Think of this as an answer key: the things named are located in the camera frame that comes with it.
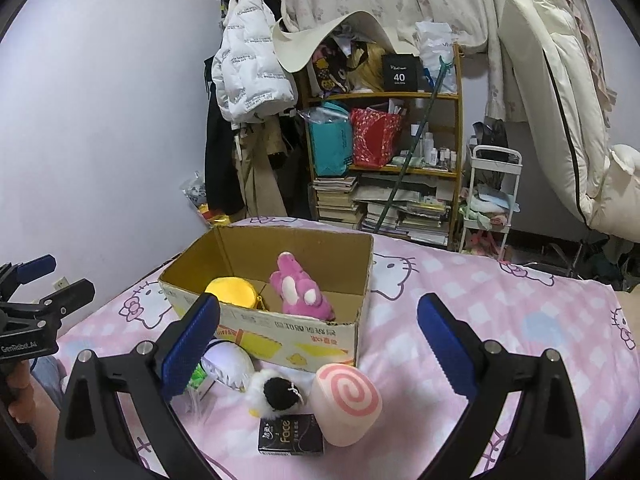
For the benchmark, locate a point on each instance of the yellow cloth bag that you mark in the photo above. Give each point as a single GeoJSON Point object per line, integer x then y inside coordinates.
{"type": "Point", "coordinates": [367, 67]}

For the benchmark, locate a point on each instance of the cream plush toy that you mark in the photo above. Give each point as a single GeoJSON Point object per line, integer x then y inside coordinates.
{"type": "Point", "coordinates": [345, 400]}

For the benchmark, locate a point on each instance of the row of cosmetic bottles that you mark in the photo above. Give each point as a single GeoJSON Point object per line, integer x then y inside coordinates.
{"type": "Point", "coordinates": [440, 155]}

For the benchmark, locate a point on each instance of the person's left hand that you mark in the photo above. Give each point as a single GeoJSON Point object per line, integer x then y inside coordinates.
{"type": "Point", "coordinates": [40, 407]}

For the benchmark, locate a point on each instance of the white wall socket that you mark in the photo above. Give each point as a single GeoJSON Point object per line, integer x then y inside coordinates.
{"type": "Point", "coordinates": [61, 284]}

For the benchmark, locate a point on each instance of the white plastic bag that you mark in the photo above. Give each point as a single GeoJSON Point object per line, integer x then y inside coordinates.
{"type": "Point", "coordinates": [435, 40]}

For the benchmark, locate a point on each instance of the cream quilt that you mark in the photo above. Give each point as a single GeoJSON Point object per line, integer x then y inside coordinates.
{"type": "Point", "coordinates": [627, 185]}

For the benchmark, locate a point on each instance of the red gift bag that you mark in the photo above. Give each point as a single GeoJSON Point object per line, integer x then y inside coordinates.
{"type": "Point", "coordinates": [375, 135]}

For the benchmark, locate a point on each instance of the pink plush toy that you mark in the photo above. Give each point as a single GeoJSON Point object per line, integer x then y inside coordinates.
{"type": "Point", "coordinates": [295, 290]}

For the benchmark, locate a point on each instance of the green metallic can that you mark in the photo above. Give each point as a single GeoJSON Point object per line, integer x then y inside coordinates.
{"type": "Point", "coordinates": [200, 387]}

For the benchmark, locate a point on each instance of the white trolley cart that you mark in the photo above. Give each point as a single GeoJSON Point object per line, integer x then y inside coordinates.
{"type": "Point", "coordinates": [495, 150]}

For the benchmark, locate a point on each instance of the brown cardboard box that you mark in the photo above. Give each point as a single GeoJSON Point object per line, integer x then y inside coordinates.
{"type": "Point", "coordinates": [280, 332]}

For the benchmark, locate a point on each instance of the stack of books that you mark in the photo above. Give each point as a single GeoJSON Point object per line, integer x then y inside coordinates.
{"type": "Point", "coordinates": [335, 200]}

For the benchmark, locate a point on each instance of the dark patterned bag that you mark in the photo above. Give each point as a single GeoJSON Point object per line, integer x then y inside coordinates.
{"type": "Point", "coordinates": [327, 70]}

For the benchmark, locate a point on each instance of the teal bag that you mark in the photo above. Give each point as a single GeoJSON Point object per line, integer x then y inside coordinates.
{"type": "Point", "coordinates": [327, 145]}

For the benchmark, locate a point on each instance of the fluffy white black plush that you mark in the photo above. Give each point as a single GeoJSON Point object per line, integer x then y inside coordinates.
{"type": "Point", "coordinates": [260, 390]}

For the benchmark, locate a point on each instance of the pink cat print bed sheet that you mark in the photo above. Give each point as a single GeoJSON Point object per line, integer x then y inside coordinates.
{"type": "Point", "coordinates": [425, 270]}

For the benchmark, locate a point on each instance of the plush doll with lilac hair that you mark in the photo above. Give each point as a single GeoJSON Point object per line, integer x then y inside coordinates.
{"type": "Point", "coordinates": [230, 362]}

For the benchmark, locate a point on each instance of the yellow plush toy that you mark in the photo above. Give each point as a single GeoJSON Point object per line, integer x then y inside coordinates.
{"type": "Point", "coordinates": [230, 292]}

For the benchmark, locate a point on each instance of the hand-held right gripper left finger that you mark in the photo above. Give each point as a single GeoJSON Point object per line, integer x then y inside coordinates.
{"type": "Point", "coordinates": [192, 345]}

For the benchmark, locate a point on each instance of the white puffer jacket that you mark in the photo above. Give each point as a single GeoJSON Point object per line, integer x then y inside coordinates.
{"type": "Point", "coordinates": [250, 60]}

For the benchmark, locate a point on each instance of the green pole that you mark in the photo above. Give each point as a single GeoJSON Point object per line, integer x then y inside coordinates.
{"type": "Point", "coordinates": [415, 135]}

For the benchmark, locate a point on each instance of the clear plastic bag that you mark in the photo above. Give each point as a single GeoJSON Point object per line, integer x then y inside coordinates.
{"type": "Point", "coordinates": [192, 192]}

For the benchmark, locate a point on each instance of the cream folded mattress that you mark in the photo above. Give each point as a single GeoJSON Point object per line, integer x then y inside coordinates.
{"type": "Point", "coordinates": [540, 60]}

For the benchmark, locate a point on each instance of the black bag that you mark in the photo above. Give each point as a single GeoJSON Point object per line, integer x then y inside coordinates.
{"type": "Point", "coordinates": [492, 132]}

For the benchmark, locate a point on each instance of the wooden shelf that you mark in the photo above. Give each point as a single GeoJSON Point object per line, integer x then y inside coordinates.
{"type": "Point", "coordinates": [457, 110]}

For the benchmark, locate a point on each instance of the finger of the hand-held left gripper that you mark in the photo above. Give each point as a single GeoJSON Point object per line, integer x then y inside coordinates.
{"type": "Point", "coordinates": [37, 265]}
{"type": "Point", "coordinates": [67, 292]}

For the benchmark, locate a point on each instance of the beige hanging coat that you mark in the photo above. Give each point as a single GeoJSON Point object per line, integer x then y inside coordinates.
{"type": "Point", "coordinates": [255, 180]}

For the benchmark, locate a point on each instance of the pile of pastel cloths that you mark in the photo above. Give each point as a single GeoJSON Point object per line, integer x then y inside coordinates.
{"type": "Point", "coordinates": [487, 205]}

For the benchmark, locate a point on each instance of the dark hanging clothes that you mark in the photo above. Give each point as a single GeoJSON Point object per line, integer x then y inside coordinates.
{"type": "Point", "coordinates": [290, 160]}

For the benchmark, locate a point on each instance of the black hanging coat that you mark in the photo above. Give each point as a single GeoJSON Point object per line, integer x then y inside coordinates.
{"type": "Point", "coordinates": [220, 160]}

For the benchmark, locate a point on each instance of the black printed box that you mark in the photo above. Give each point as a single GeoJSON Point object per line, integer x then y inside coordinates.
{"type": "Point", "coordinates": [401, 72]}

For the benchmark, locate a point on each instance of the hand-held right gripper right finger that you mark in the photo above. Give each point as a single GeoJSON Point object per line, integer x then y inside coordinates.
{"type": "Point", "coordinates": [445, 345]}

